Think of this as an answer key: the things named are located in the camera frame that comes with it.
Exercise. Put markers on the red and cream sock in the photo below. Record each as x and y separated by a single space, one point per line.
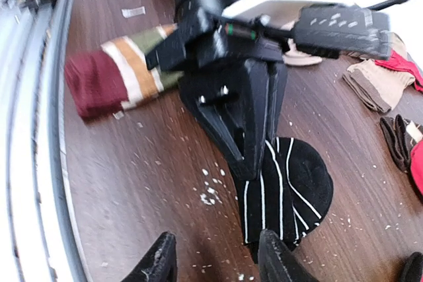
398 61

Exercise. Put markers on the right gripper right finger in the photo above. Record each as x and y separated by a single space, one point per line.
277 263

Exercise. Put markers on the black white striped sock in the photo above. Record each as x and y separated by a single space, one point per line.
291 195

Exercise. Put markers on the tan brown sock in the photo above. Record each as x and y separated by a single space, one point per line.
380 89

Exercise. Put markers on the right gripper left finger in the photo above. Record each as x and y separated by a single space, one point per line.
159 264

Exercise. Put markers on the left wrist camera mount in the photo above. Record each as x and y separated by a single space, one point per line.
320 27

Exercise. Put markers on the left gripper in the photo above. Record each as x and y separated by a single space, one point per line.
204 38

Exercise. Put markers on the cream white sock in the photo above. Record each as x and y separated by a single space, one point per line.
296 58

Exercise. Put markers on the argyle patterned sock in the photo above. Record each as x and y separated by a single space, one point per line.
401 136

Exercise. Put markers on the long red sock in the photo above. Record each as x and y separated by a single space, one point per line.
416 166

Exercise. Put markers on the beige brown striped long sock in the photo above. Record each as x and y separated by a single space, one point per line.
115 77

